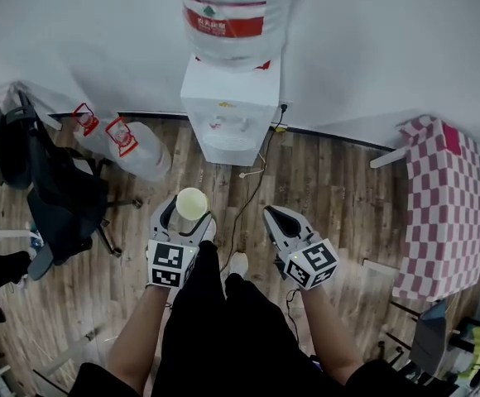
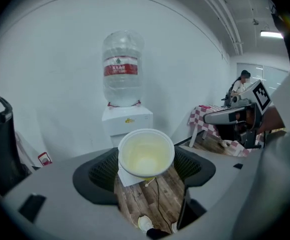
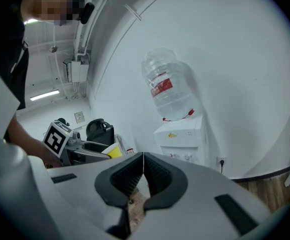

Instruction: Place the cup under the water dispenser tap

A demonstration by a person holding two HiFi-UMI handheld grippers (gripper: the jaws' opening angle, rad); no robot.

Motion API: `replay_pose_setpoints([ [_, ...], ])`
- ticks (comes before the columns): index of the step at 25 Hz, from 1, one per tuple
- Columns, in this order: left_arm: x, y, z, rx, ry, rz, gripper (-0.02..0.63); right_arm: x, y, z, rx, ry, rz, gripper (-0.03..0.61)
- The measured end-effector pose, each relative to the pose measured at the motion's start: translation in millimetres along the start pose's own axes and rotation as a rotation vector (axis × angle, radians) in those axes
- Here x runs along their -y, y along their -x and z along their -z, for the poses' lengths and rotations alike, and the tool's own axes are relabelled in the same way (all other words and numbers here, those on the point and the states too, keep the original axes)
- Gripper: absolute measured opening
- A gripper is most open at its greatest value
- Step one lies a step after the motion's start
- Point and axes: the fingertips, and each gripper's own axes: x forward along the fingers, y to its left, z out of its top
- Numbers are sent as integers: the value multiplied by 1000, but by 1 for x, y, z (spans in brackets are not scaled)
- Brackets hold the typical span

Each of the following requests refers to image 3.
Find long ceiling light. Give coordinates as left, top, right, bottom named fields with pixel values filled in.
left=29, top=89, right=61, bottom=102

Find black head-worn camera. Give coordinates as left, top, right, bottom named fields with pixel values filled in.
left=79, top=1, right=96, bottom=25

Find white ceiling air unit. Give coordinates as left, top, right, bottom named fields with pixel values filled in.
left=62, top=57, right=90, bottom=84

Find white wall socket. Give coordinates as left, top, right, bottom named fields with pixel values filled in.
left=216, top=155, right=229, bottom=167

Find person's left forearm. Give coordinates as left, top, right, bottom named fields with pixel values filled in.
left=7, top=115, right=62, bottom=169

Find black office chair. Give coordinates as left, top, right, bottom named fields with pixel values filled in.
left=85, top=118, right=115, bottom=146

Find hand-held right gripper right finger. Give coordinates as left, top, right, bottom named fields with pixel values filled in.
left=131, top=151, right=273, bottom=240

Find white cable duct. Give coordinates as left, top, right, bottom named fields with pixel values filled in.
left=124, top=3, right=143, bottom=22

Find large clear water bottle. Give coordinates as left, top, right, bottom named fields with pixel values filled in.
left=141, top=47, right=202, bottom=122

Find white ceiling pipes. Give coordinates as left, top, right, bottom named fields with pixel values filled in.
left=72, top=0, right=115, bottom=58

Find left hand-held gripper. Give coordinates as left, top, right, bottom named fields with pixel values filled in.
left=42, top=120, right=112, bottom=168

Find person's head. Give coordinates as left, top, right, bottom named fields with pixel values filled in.
left=19, top=0, right=86, bottom=27

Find person's black clothing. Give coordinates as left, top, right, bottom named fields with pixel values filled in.
left=0, top=0, right=30, bottom=111

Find white water dispenser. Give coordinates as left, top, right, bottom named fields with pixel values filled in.
left=153, top=114, right=211, bottom=168

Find yellow paper cup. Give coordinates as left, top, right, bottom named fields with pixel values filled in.
left=101, top=142, right=124, bottom=159

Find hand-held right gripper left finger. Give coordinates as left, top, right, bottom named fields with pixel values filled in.
left=29, top=152, right=145, bottom=240

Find white wall notice panel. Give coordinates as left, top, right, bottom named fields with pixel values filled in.
left=73, top=111, right=86, bottom=125

